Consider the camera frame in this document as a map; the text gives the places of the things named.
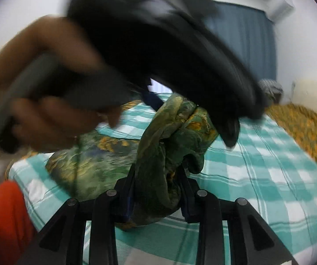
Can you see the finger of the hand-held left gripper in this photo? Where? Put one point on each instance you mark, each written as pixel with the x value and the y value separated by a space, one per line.
pixel 228 134
pixel 152 100

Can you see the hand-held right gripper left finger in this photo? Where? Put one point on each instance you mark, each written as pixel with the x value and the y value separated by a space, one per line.
pixel 122 203

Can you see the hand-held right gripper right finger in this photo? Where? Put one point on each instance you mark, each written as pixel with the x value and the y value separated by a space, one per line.
pixel 187 207

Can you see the green landscape print padded jacket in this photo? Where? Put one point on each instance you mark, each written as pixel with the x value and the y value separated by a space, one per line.
pixel 158 154

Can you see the person's left hand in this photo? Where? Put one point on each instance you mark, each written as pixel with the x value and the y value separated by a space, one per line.
pixel 50 124

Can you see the teal white plaid blanket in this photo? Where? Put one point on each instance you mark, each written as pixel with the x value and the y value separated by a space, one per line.
pixel 257 176

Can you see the orange floral quilt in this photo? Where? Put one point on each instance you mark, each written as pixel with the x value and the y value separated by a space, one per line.
pixel 307 132

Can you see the wide blue curtain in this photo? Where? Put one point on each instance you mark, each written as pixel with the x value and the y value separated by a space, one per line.
pixel 246 38

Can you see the cream pillow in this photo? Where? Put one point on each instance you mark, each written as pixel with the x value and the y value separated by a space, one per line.
pixel 315 93

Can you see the person's orange white garment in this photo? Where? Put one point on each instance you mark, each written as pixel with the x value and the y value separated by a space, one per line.
pixel 6 220

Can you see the white air conditioner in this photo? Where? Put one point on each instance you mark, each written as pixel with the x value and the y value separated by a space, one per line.
pixel 281 5

